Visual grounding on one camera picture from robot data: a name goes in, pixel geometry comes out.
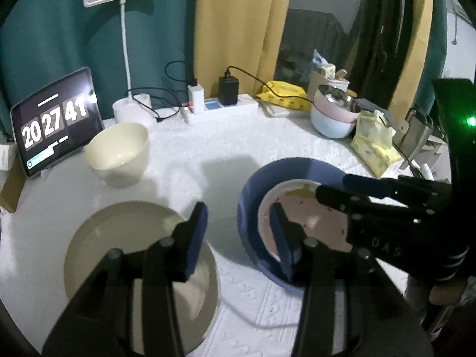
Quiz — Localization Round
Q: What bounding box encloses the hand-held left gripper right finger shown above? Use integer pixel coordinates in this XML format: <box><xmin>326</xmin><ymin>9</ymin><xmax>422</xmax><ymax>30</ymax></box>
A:
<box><xmin>270</xmin><ymin>203</ymin><xmax>434</xmax><ymax>357</ymax></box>

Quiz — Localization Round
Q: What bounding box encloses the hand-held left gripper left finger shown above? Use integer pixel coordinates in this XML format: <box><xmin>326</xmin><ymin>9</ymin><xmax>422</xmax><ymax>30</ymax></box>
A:
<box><xmin>42</xmin><ymin>201</ymin><xmax>208</xmax><ymax>357</ymax></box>

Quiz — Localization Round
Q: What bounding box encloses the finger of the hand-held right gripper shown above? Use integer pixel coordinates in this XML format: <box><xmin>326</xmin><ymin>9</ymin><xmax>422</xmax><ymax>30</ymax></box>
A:
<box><xmin>315</xmin><ymin>184</ymin><xmax>422</xmax><ymax>227</ymax></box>
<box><xmin>343</xmin><ymin>173</ymin><xmax>451</xmax><ymax>213</ymax></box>

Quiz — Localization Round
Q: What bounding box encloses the white bowl with pink inside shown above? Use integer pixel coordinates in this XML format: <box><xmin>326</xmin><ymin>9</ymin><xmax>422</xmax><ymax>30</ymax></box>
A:
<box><xmin>257</xmin><ymin>179</ymin><xmax>354</xmax><ymax>264</ymax></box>

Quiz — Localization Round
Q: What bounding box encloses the large blue bowl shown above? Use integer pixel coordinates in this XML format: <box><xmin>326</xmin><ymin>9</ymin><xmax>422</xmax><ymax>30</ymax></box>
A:
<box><xmin>237</xmin><ymin>157</ymin><xmax>358</xmax><ymax>298</ymax></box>

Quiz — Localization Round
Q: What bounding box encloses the beige plate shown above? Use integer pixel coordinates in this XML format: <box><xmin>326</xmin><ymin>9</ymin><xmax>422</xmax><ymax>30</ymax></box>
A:
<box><xmin>63</xmin><ymin>201</ymin><xmax>221</xmax><ymax>356</ymax></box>

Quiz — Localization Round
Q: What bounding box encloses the person's right hand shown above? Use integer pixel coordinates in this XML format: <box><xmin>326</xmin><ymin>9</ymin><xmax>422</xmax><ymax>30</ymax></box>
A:
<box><xmin>429</xmin><ymin>281</ymin><xmax>470</xmax><ymax>306</ymax></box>

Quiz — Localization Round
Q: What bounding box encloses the yellow tissue pack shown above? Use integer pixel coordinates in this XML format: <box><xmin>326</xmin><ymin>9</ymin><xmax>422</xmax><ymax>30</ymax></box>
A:
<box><xmin>350</xmin><ymin>109</ymin><xmax>404</xmax><ymax>179</ymax></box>

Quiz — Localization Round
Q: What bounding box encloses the small light blue bowl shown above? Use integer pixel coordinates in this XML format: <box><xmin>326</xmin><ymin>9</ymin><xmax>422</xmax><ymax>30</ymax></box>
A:
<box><xmin>310</xmin><ymin>106</ymin><xmax>357</xmax><ymax>140</ymax></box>

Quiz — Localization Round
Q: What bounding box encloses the grey metal box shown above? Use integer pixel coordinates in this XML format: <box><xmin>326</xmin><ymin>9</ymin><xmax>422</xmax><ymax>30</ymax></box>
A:
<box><xmin>394</xmin><ymin>108</ymin><xmax>447</xmax><ymax>160</ymax></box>

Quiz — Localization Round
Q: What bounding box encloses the small metal bowl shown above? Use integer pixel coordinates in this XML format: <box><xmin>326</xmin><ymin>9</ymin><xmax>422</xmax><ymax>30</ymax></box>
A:
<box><xmin>318</xmin><ymin>85</ymin><xmax>361</xmax><ymax>114</ymax></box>

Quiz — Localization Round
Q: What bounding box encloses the cream bowl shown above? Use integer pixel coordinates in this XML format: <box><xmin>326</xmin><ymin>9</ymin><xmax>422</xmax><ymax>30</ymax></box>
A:
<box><xmin>84</xmin><ymin>123</ymin><xmax>150</xmax><ymax>188</ymax></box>

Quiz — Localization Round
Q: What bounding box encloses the yellow wipes pack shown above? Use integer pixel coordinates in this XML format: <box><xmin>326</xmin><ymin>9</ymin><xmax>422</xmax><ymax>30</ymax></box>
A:
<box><xmin>257</xmin><ymin>81</ymin><xmax>312</xmax><ymax>112</ymax></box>

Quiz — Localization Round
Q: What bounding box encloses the beige woven basket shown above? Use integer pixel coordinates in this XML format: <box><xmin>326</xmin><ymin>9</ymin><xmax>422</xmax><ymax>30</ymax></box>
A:
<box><xmin>308</xmin><ymin>69</ymin><xmax>350</xmax><ymax>95</ymax></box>

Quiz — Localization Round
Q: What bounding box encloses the white power strip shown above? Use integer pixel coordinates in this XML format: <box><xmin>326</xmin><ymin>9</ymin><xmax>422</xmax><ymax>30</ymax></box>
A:
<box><xmin>182</xmin><ymin>94</ymin><xmax>259</xmax><ymax>124</ymax></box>

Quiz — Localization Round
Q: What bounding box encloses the white charger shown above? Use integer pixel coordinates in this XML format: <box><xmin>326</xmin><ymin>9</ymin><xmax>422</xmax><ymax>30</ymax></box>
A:
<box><xmin>187</xmin><ymin>84</ymin><xmax>205</xmax><ymax>114</ymax></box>

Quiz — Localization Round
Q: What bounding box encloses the black charger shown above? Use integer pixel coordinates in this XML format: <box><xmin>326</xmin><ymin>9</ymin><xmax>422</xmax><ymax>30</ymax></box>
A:
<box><xmin>218</xmin><ymin>76</ymin><xmax>239</xmax><ymax>106</ymax></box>

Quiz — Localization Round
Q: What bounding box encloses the tablet showing clock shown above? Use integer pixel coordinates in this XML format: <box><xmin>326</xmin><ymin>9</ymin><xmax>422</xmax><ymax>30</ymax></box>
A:
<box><xmin>10</xmin><ymin>67</ymin><xmax>105</xmax><ymax>178</ymax></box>

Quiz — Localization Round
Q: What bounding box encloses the cardboard box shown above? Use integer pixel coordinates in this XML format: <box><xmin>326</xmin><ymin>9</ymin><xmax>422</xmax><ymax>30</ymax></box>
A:
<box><xmin>0</xmin><ymin>160</ymin><xmax>28</xmax><ymax>212</ymax></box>

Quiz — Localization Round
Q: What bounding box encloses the yellow curtain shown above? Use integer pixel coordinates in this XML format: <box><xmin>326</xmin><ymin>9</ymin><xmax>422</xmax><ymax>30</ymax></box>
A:
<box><xmin>192</xmin><ymin>0</ymin><xmax>298</xmax><ymax>99</ymax></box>

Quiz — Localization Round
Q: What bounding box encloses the small white box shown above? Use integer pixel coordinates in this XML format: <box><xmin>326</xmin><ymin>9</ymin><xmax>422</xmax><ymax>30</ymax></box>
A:
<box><xmin>0</xmin><ymin>143</ymin><xmax>17</xmax><ymax>171</ymax></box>

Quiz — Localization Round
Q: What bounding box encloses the teal curtain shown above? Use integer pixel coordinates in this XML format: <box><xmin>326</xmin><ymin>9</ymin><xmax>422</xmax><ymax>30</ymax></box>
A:
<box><xmin>0</xmin><ymin>0</ymin><xmax>201</xmax><ymax>134</ymax></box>

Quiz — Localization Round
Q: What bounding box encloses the black lamp cable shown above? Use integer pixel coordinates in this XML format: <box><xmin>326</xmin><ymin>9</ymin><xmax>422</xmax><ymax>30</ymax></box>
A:
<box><xmin>128</xmin><ymin>87</ymin><xmax>187</xmax><ymax>123</ymax></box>

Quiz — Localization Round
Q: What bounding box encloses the black charger cable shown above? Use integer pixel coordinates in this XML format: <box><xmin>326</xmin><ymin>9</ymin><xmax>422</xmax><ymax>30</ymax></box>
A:
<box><xmin>225</xmin><ymin>66</ymin><xmax>313</xmax><ymax>103</ymax></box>
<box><xmin>165</xmin><ymin>60</ymin><xmax>198</xmax><ymax>86</ymax></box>

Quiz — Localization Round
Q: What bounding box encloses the black metal frame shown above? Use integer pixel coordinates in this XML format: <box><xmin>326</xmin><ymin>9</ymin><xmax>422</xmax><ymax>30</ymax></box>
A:
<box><xmin>350</xmin><ymin>0</ymin><xmax>436</xmax><ymax>110</ymax></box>

